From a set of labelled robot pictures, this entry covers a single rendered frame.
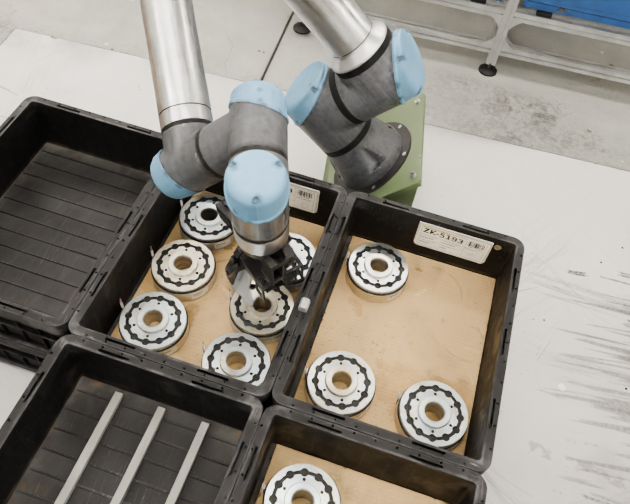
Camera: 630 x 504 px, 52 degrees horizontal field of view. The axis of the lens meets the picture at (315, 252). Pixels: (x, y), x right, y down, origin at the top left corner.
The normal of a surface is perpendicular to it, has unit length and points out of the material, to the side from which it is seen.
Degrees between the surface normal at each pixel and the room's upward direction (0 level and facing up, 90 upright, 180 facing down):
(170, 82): 32
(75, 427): 0
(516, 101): 0
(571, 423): 0
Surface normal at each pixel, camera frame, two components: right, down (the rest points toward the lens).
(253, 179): 0.03, -0.39
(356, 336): 0.08, -0.58
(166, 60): -0.23, -0.15
